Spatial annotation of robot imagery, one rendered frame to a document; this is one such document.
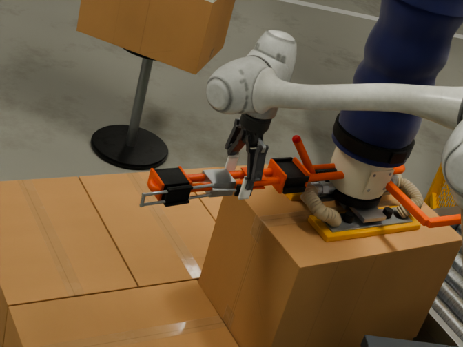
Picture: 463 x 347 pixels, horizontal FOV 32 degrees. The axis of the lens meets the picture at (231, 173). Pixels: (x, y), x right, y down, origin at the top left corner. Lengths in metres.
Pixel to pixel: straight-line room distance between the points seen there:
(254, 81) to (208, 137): 2.74
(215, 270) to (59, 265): 0.47
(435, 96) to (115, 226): 1.32
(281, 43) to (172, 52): 1.83
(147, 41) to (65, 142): 0.77
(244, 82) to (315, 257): 0.60
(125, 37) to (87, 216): 1.22
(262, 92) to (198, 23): 1.85
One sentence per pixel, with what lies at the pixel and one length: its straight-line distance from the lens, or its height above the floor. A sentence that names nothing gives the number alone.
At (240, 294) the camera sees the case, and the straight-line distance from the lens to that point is 2.35.
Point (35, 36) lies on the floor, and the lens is 5.21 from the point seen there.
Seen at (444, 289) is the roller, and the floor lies 0.54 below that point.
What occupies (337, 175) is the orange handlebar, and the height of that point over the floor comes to 1.08.
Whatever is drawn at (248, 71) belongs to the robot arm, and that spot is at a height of 1.46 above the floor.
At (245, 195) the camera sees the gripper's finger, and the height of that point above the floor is 1.07.
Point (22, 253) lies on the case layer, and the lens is 2.55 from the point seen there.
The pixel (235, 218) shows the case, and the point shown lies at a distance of 2.31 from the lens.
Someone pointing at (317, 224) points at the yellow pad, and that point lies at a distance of 2.23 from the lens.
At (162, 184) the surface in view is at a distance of 1.95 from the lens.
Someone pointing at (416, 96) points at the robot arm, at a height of 1.51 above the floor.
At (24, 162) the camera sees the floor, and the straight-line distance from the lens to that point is 3.95.
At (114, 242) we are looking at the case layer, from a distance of 2.65.
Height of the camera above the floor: 2.16
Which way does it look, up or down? 31 degrees down
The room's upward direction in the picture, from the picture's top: 16 degrees clockwise
